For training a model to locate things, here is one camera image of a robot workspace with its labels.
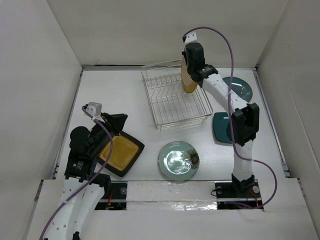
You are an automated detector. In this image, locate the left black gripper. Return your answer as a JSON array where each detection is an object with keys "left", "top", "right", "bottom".
[{"left": 88, "top": 111, "right": 127, "bottom": 154}]

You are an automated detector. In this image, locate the beige bird painted plate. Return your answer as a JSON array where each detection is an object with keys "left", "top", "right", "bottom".
[{"left": 181, "top": 57, "right": 193, "bottom": 83}]

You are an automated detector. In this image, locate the square brown yellow plate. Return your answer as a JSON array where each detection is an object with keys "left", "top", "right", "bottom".
[{"left": 96, "top": 131, "right": 145, "bottom": 177}]

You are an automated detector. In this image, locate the round woven bamboo plate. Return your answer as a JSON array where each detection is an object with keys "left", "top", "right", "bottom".
[{"left": 182, "top": 80, "right": 198, "bottom": 94}]

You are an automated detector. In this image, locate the light green flower plate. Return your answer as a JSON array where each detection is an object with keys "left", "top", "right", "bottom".
[{"left": 158, "top": 141, "right": 200, "bottom": 182}]

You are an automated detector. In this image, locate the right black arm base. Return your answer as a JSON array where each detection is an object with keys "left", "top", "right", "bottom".
[{"left": 211, "top": 181, "right": 263, "bottom": 210}]

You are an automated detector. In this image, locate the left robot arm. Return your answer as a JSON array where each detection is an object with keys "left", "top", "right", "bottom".
[{"left": 39, "top": 113, "right": 128, "bottom": 240}]

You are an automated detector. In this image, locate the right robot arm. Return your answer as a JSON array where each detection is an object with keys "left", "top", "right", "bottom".
[{"left": 181, "top": 42, "right": 260, "bottom": 197}]

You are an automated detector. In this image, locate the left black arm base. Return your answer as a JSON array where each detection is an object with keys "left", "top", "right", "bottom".
[{"left": 95, "top": 181, "right": 128, "bottom": 211}]

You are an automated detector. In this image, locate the round dark teal plate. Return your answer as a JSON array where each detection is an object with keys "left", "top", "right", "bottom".
[{"left": 231, "top": 77, "right": 253, "bottom": 102}]

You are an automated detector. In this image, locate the square dark teal plate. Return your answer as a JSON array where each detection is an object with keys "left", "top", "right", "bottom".
[{"left": 212, "top": 112, "right": 232, "bottom": 144}]

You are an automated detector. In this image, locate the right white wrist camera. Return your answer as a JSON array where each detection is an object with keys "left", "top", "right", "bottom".
[{"left": 182, "top": 31, "right": 198, "bottom": 45}]

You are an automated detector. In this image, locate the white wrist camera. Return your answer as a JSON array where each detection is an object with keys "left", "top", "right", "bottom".
[
  {"left": 182, "top": 31, "right": 198, "bottom": 45},
  {"left": 81, "top": 102, "right": 102, "bottom": 119}
]

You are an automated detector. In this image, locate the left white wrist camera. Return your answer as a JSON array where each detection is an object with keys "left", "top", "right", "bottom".
[{"left": 81, "top": 102, "right": 102, "bottom": 119}]

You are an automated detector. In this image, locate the metal wire dish rack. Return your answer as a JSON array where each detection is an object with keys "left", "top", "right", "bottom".
[{"left": 141, "top": 59, "right": 213, "bottom": 132}]

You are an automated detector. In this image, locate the silver taped front rail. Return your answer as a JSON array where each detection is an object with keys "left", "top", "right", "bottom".
[{"left": 98, "top": 180, "right": 265, "bottom": 211}]

